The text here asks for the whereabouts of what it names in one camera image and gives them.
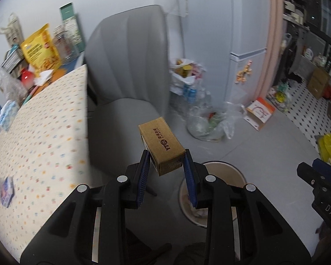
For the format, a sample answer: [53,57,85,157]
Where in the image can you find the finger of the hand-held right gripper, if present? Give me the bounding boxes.
[297,158,331,189]

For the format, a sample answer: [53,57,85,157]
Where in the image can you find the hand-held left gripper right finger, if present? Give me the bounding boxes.
[183,149,312,265]

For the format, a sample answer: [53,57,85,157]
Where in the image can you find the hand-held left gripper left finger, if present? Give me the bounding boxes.
[20,150,155,265]

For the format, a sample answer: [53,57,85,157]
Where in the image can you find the small brown cardboard box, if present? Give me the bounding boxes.
[138,117,186,176]

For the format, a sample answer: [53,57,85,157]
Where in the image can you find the beige trash bin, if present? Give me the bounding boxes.
[178,161,246,229]

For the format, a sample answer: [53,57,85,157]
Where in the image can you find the yellow plastic bag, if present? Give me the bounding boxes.
[317,133,331,169]

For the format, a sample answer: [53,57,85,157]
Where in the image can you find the clear floor bag of waste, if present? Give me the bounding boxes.
[186,101,247,142]

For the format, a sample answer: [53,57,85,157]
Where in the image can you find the orange and white box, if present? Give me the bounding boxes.
[243,97,276,131]

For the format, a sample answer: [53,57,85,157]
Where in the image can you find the large brown cardboard box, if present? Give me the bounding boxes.
[307,66,331,100]

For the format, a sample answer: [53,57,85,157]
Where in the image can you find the plastic water bottle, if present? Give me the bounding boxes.
[183,84,199,104]

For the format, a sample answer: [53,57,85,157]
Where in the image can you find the white bag of cartons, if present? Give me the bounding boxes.
[169,58,207,96]

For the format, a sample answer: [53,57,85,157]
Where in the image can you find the grey upholstered chair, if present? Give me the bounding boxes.
[84,5,171,196]

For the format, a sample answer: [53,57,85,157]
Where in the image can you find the orange figurine fridge magnets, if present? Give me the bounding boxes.
[236,60,254,85]

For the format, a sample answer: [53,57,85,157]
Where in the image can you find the orange mat with blue border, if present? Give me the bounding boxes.
[19,58,86,105]

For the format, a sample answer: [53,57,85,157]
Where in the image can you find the blue plastic wrapper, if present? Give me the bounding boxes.
[0,176,15,208]

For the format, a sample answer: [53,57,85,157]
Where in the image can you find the white crumpled tissue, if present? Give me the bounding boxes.
[33,69,54,87]

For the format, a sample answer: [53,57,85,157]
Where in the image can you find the blue white tissue pack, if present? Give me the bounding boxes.
[0,99,19,131]

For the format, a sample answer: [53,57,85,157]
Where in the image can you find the red round vase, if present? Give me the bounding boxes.
[21,68,36,87]

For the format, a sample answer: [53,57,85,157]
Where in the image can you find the clear glass jar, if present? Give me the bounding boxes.
[53,25,80,62]

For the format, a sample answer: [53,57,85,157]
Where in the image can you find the clear plastic bag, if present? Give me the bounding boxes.
[0,66,28,102]

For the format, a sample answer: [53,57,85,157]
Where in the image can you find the yellow snack bag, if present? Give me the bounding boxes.
[20,23,62,74]

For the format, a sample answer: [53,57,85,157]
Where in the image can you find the white fridge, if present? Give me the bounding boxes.
[154,0,271,116]

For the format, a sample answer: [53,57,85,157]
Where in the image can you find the green tall box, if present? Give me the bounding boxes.
[59,2,85,53]

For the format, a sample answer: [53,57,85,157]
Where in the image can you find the tall beige paper carton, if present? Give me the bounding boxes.
[0,12,25,47]

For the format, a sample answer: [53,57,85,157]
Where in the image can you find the pink door frame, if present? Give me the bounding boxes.
[255,0,289,111]

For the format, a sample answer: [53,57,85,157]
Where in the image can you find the black wire basket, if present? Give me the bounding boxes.
[1,44,26,71]

